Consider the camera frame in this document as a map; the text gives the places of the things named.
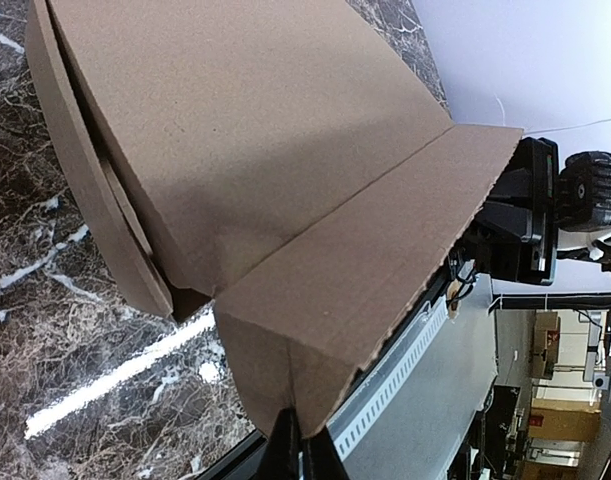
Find brown cardboard box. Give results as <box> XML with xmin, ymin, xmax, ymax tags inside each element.
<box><xmin>25</xmin><ymin>1</ymin><xmax>523</xmax><ymax>438</ymax></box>

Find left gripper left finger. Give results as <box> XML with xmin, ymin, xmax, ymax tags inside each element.
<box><xmin>255</xmin><ymin>408</ymin><xmax>301</xmax><ymax>480</ymax></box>

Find black front frame rail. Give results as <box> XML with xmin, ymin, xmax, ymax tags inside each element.
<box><xmin>189</xmin><ymin>431</ymin><xmax>267</xmax><ymax>480</ymax></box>

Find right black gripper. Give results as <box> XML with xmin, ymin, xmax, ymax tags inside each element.
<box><xmin>464</xmin><ymin>137</ymin><xmax>559</xmax><ymax>286</ymax></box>

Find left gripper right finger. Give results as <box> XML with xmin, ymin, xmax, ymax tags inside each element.
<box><xmin>302</xmin><ymin>427</ymin><xmax>349</xmax><ymax>480</ymax></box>

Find white slotted cable duct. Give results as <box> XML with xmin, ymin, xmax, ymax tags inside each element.
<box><xmin>328</xmin><ymin>299</ymin><xmax>448</xmax><ymax>460</ymax></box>

